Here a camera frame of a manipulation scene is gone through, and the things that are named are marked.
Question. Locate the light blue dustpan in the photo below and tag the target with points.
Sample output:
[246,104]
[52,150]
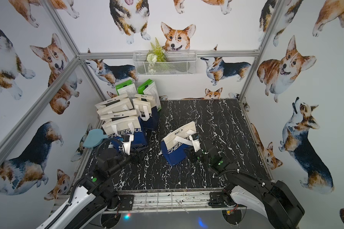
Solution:
[94,138]

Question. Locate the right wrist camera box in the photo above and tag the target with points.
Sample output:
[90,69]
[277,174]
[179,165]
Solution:
[195,141]

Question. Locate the aluminium frame rail front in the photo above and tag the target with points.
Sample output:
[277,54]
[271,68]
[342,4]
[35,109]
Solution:
[175,201]

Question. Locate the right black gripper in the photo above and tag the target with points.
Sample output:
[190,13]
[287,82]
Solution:
[193,154]

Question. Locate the dark blue white bag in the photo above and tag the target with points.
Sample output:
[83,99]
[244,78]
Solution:
[146,108]

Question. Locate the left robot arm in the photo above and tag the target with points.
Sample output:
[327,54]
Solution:
[94,192]

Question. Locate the artificial fern with flower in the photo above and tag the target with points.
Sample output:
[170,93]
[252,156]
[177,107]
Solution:
[155,55]

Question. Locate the white wire wall basket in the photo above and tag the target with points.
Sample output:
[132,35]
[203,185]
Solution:
[178,63]

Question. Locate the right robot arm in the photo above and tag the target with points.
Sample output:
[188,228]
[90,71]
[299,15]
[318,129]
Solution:
[274,200]

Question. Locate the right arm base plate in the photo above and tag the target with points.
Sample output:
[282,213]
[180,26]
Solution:
[220,200]

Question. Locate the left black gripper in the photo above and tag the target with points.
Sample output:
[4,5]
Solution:
[134,153]

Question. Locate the green white takeout bag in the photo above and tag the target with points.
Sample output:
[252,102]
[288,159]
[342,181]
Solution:
[127,87]

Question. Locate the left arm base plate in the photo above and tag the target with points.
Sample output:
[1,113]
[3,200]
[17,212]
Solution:
[122,203]

